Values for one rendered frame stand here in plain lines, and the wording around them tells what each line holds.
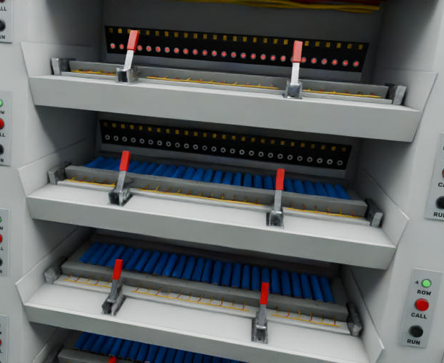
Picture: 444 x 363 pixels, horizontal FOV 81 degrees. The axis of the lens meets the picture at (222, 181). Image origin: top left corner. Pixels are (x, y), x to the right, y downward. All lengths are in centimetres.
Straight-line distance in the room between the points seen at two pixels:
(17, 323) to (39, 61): 47
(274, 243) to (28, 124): 45
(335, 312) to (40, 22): 72
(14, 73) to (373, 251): 64
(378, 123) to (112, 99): 41
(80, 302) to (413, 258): 56
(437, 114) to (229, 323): 46
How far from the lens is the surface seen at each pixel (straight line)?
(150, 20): 71
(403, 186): 48
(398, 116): 46
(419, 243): 49
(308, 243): 44
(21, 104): 56
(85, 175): 57
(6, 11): 60
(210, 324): 52
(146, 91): 45
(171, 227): 45
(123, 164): 48
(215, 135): 56
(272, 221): 44
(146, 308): 55
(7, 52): 59
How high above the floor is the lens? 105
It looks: 7 degrees down
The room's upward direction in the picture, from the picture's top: 6 degrees clockwise
